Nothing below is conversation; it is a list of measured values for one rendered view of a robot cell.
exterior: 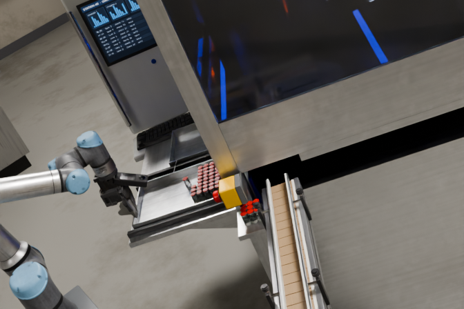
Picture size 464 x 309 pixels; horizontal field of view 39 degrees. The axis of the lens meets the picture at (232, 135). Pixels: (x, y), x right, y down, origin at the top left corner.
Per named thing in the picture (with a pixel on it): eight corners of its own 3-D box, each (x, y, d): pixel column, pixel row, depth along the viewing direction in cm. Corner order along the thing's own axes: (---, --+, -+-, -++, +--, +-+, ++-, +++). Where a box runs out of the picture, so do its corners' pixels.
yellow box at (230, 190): (246, 190, 210) (239, 172, 206) (248, 203, 204) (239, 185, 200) (225, 197, 211) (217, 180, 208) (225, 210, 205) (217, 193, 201)
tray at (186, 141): (249, 111, 273) (246, 104, 271) (253, 142, 250) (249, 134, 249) (175, 137, 278) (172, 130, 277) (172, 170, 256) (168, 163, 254)
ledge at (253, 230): (278, 203, 215) (276, 198, 214) (282, 227, 203) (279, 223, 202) (238, 216, 217) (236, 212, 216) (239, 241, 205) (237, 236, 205)
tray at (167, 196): (225, 163, 245) (221, 155, 243) (226, 203, 222) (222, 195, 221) (143, 190, 251) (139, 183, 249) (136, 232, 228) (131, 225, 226)
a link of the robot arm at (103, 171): (112, 152, 223) (108, 165, 216) (118, 163, 225) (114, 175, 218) (92, 159, 224) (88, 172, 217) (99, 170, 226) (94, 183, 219)
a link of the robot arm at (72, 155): (50, 172, 206) (81, 154, 208) (43, 160, 215) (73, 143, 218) (62, 190, 209) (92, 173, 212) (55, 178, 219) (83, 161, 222)
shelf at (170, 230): (250, 109, 278) (248, 105, 277) (261, 205, 217) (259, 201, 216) (148, 145, 286) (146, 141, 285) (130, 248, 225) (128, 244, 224)
